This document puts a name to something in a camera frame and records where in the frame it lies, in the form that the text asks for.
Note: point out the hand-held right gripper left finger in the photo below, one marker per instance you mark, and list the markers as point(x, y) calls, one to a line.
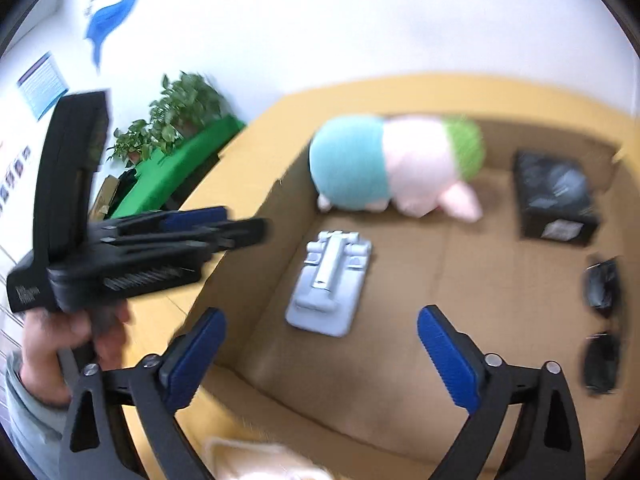
point(192, 360)

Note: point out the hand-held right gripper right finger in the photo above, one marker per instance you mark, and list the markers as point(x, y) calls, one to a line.
point(447, 360)

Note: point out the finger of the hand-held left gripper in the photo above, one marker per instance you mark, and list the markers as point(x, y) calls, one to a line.
point(240, 235)
point(195, 217)

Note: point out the shallow cardboard box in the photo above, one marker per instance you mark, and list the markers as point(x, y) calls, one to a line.
point(400, 285)

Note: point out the white folding phone stand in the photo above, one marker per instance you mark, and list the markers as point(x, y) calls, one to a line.
point(325, 295)

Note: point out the person's left forearm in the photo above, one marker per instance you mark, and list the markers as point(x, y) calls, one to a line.
point(25, 435)

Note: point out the person's left hand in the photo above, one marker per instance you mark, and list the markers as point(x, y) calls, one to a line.
point(45, 350)

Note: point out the green table cloth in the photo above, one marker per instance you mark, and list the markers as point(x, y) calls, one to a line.
point(190, 160)

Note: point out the black object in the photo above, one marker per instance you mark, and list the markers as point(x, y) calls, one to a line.
point(129, 182)

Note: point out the small potted plant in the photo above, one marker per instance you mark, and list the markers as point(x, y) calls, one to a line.
point(130, 142)

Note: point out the large potted plant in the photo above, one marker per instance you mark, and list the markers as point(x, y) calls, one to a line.
point(187, 105)

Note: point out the cream plush toy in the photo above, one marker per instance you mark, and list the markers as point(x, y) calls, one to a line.
point(265, 462)

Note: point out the blue pink green plush toy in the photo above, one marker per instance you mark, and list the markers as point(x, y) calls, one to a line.
point(375, 165)

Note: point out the black sunglasses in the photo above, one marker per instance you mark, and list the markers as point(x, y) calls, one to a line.
point(602, 360)

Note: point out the black box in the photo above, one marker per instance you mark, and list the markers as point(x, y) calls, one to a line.
point(555, 195)

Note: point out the row of small wall pictures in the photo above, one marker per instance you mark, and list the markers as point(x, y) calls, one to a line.
point(12, 180)

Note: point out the blue framed wall poster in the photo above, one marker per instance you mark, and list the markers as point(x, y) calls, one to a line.
point(42, 85)

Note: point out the blue wave wall decal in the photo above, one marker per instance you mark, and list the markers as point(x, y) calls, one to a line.
point(112, 15)

